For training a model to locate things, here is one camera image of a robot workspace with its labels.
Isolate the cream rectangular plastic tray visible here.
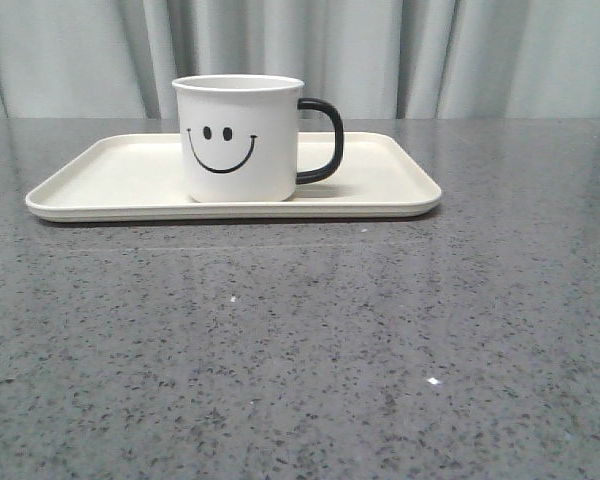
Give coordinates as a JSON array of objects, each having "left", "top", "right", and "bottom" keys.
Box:
[{"left": 25, "top": 132, "right": 442, "bottom": 222}]

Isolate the grey pleated curtain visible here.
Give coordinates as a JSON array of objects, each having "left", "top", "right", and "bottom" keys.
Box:
[{"left": 0, "top": 1, "right": 600, "bottom": 119}]

